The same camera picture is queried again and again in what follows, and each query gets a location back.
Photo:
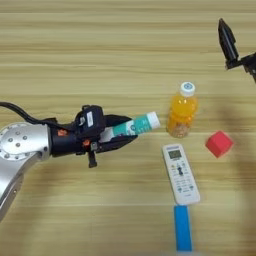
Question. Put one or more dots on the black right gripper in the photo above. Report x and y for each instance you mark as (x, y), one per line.
(248, 63)

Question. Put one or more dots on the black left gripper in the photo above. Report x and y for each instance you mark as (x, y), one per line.
(66, 143)

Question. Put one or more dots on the green and white tube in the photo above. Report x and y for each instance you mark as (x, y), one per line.
(140, 126)

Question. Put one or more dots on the orange juice bottle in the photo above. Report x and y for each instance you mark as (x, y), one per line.
(181, 113)

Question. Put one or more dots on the white remote control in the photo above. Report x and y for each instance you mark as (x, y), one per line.
(181, 176)

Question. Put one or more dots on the red cube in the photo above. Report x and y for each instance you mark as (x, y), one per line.
(219, 144)

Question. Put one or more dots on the blue rectangular block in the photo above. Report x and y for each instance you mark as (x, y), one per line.
(183, 228)

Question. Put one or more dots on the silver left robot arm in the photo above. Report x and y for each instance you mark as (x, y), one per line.
(20, 150)

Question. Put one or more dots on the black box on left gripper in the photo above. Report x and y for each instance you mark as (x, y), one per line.
(90, 120)

